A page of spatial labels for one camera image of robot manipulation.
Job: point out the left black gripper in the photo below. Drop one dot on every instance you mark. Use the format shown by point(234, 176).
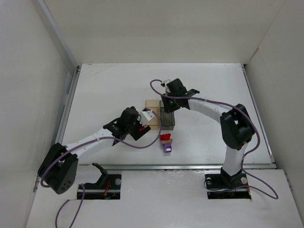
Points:
point(137, 132)

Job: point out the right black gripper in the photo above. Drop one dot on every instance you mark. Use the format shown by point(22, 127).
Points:
point(168, 107)

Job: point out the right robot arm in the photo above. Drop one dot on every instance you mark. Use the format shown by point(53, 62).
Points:
point(236, 128)

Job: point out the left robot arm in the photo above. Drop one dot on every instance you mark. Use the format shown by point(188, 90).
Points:
point(98, 141)

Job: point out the red flower lego piece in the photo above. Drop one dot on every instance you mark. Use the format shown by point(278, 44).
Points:
point(165, 137)

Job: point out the purple lego piece with butterfly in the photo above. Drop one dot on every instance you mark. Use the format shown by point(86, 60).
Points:
point(167, 145)

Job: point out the grey transparent container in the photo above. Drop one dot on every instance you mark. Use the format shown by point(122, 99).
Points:
point(167, 119)

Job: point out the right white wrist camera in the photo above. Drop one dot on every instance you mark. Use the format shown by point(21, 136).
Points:
point(165, 82)

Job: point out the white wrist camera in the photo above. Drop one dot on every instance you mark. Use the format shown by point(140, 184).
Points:
point(146, 116)
point(165, 82)

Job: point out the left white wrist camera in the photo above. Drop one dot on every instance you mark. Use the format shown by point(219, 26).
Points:
point(146, 116)

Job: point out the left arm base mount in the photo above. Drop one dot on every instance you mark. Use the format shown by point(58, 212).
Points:
point(96, 183)

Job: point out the aluminium front rail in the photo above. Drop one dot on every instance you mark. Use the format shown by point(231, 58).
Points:
point(181, 167)

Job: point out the aluminium rail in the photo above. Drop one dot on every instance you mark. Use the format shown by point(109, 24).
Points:
point(265, 139)
point(181, 167)
point(67, 104)

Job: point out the aluminium left rail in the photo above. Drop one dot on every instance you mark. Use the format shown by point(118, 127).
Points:
point(67, 104)

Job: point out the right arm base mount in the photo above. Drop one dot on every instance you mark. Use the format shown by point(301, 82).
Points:
point(221, 186)

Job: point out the aluminium right rail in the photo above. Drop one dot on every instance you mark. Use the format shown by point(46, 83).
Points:
point(265, 139)

